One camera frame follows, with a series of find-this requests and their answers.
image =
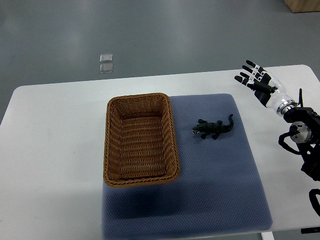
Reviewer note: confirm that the white table leg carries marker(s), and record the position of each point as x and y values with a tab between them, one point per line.
267	235

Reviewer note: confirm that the wooden box corner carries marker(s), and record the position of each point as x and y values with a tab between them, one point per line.
303	6

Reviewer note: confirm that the brown wicker basket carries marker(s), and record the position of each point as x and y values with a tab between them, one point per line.
140	146

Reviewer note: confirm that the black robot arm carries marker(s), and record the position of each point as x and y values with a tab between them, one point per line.
303	136

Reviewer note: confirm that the dark toy crocodile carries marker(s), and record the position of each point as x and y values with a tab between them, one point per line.
213	129

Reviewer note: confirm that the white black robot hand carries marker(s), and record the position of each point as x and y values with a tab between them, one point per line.
267	88

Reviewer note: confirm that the upper floor plate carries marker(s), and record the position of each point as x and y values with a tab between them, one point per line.
106	57

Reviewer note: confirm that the blue quilted mat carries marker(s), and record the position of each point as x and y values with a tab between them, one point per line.
218	191

